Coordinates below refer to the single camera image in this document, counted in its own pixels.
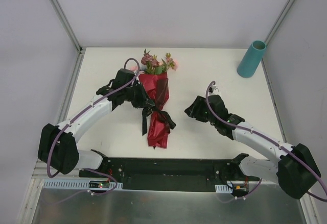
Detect black ribbon gold lettering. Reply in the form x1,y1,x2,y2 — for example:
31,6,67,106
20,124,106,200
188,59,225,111
142,106,176,136

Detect red flower bouquet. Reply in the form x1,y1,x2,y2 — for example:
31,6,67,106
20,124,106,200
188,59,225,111
138,50,178,148

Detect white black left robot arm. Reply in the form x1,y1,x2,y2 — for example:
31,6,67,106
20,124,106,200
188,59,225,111
38,68,143,178

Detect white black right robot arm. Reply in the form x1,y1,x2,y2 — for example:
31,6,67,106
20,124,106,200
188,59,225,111
185,95,321,200

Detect teal cone vase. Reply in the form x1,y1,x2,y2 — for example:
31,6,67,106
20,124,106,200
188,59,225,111
237,40,266,78

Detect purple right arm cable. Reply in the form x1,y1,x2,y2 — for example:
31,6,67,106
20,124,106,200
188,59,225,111
205,81,327,204

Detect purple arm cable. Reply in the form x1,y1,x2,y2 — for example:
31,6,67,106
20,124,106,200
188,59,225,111
205,81,327,204
45,57,141,204

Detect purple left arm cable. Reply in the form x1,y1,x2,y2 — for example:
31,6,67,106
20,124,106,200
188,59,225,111
45,57,141,204

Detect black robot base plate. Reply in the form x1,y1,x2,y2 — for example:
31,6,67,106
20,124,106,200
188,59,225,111
78,157,261,191

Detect white right cable duct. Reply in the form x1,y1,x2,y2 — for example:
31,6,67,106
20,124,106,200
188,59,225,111
215,184,233,194

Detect white cable duct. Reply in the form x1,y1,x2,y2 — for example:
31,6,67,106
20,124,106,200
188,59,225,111
215,184,233,194
43,180,123,190

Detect white left cable duct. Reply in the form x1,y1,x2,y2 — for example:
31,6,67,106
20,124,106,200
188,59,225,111
43,180,123,190

